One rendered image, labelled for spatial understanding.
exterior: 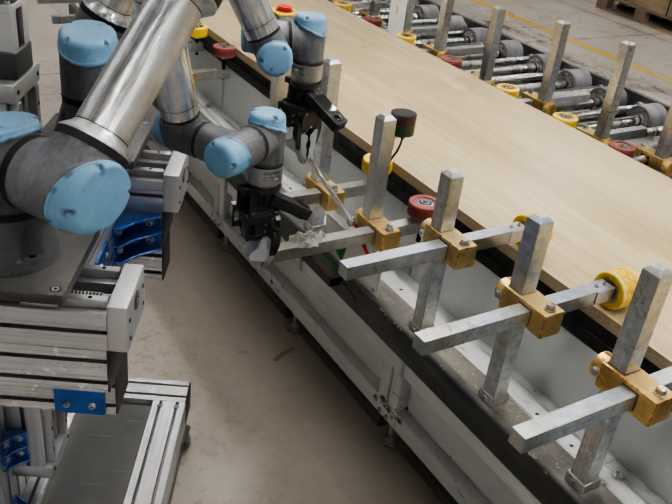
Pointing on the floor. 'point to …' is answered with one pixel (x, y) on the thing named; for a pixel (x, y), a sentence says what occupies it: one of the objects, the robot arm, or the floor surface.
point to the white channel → (397, 16)
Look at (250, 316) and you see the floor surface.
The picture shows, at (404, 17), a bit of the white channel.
